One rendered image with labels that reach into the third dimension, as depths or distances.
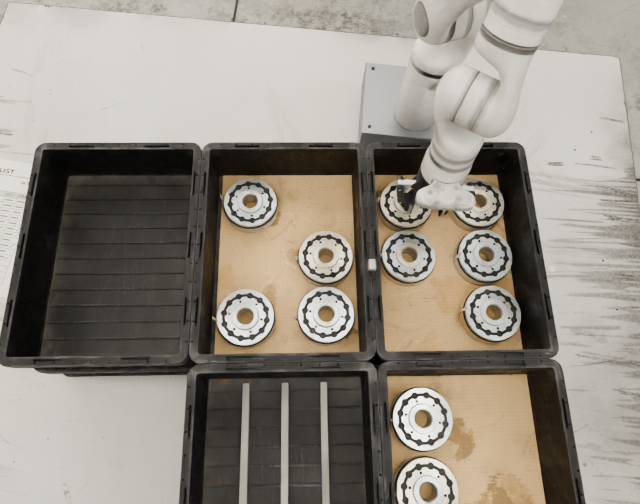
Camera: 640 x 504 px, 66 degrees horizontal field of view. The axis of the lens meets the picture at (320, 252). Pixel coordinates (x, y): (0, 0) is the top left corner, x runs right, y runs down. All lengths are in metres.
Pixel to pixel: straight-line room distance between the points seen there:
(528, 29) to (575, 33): 2.02
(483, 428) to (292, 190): 0.56
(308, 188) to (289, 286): 0.21
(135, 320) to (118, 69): 0.68
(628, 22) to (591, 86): 1.34
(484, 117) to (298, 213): 0.45
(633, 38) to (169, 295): 2.34
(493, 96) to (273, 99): 0.71
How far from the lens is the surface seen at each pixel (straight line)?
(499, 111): 0.66
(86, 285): 1.02
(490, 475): 0.96
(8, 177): 1.34
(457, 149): 0.73
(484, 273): 0.97
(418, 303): 0.95
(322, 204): 0.99
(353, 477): 0.91
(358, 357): 0.81
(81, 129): 1.33
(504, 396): 0.97
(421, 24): 0.91
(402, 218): 0.96
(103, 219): 1.05
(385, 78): 1.20
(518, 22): 0.62
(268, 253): 0.95
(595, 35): 2.68
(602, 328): 1.22
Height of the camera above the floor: 1.73
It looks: 71 degrees down
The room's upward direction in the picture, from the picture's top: 5 degrees clockwise
